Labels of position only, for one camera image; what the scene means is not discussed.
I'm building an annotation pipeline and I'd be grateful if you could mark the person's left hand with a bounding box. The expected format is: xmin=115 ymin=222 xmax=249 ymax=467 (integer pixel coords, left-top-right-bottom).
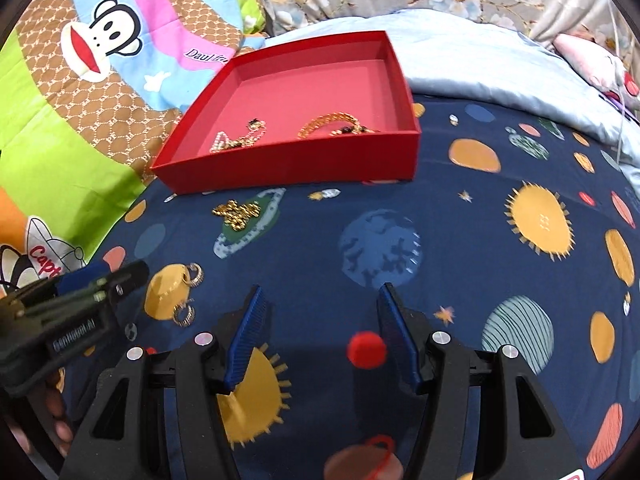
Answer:
xmin=10 ymin=385 xmax=77 ymax=461

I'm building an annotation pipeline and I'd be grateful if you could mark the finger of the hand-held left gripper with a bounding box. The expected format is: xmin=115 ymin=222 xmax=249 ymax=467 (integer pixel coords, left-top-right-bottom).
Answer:
xmin=54 ymin=268 xmax=110 ymax=296
xmin=95 ymin=259 xmax=151 ymax=307

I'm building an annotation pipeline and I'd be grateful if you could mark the white cord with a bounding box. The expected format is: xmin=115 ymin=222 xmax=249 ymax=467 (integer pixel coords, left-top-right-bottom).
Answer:
xmin=607 ymin=5 xmax=632 ymax=161

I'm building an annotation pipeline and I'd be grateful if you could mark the red cardboard box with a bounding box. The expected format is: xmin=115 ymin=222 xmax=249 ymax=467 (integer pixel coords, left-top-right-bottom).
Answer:
xmin=150 ymin=30 xmax=422 ymax=196

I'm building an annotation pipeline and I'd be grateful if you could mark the pink printed pillow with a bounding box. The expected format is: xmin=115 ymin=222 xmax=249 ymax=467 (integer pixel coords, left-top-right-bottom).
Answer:
xmin=552 ymin=32 xmax=640 ymax=99

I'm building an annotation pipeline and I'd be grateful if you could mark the gold chain necklace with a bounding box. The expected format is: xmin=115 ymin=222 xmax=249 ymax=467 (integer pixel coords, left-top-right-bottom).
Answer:
xmin=212 ymin=199 xmax=262 ymax=231

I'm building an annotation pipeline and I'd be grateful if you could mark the silver ring pair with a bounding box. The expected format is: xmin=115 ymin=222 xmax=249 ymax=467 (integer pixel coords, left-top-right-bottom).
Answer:
xmin=172 ymin=300 xmax=197 ymax=328

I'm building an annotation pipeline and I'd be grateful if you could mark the navy planet print bed sheet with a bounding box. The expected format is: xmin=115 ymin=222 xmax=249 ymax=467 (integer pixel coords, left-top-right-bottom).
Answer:
xmin=30 ymin=92 xmax=640 ymax=480

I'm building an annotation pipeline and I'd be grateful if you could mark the light blue blanket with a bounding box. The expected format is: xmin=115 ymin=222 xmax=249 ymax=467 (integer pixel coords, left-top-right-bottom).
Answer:
xmin=260 ymin=7 xmax=640 ymax=196

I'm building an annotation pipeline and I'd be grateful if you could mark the cartoon monkey printed blanket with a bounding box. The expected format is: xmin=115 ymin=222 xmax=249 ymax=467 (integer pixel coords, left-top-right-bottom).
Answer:
xmin=0 ymin=0 xmax=271 ymax=292

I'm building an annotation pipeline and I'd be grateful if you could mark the gold necklace with black charms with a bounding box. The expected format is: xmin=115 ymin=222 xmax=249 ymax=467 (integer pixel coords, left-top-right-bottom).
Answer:
xmin=227 ymin=117 xmax=269 ymax=151

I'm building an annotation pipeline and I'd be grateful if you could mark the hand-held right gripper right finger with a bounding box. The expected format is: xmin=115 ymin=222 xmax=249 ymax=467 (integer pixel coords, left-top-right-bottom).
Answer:
xmin=377 ymin=284 xmax=583 ymax=480

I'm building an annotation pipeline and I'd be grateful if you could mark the gold chain bracelet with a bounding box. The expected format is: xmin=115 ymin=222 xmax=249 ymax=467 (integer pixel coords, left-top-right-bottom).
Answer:
xmin=297 ymin=111 xmax=364 ymax=140

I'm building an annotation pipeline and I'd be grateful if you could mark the purple and black item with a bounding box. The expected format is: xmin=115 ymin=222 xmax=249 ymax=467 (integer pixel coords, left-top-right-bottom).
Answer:
xmin=599 ymin=91 xmax=639 ymax=122

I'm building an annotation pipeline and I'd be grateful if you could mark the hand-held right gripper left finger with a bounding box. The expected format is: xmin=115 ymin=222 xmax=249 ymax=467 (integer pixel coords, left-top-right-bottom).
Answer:
xmin=60 ymin=285 xmax=274 ymax=480

